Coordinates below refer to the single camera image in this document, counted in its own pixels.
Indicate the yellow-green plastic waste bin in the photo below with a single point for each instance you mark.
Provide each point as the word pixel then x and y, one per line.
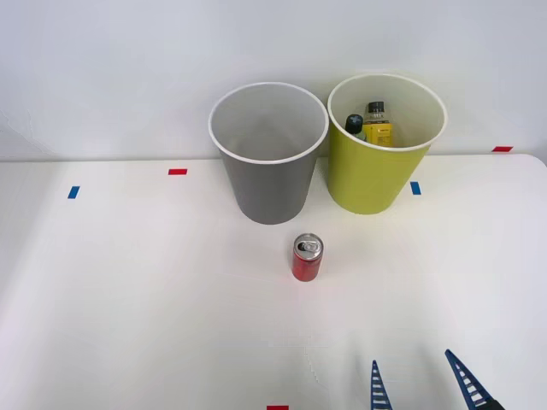
pixel 372 177

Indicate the black cap green bottle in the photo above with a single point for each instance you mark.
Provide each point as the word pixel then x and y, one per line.
pixel 355 126

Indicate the red drink can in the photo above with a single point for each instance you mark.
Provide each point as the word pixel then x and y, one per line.
pixel 307 262

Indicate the grey plastic waste bin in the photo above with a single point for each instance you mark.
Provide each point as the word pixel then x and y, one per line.
pixel 270 188

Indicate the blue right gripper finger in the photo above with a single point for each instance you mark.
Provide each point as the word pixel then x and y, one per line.
pixel 466 384
pixel 377 390

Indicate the yellow label plastic bottle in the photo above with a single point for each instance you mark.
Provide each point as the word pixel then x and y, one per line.
pixel 378 128

